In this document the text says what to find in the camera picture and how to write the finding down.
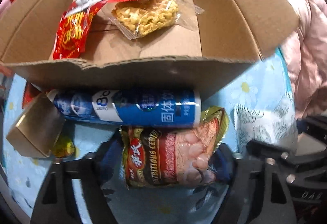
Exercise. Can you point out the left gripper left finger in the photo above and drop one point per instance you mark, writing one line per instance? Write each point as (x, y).
(56, 201)

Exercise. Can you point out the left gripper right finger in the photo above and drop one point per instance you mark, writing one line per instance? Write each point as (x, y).
(256, 193)

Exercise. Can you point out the white illustrated snack bag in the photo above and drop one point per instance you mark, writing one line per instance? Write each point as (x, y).
(276, 127)

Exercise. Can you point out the gold Dove chocolate box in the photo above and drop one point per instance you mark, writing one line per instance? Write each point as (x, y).
(37, 129)

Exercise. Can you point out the nutritious cereal packet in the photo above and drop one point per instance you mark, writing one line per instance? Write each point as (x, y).
(154, 157)

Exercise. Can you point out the blue tablet drink tube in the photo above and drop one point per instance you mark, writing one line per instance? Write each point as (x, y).
(163, 108)

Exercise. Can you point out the red crinkled snack packet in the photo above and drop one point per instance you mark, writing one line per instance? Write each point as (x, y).
(74, 26)

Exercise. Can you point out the clear bag yellow puffed snack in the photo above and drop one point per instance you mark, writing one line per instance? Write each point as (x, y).
(137, 19)

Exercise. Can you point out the yellow wrapped lollipop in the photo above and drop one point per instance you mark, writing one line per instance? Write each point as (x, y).
(64, 147)

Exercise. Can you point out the small red candy packet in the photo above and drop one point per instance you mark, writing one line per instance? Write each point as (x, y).
(30, 92)

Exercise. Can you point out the pink padded jacket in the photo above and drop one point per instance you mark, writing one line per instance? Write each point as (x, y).
(305, 54)

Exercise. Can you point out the large cardboard box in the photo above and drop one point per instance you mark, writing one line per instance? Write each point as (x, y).
(207, 52)

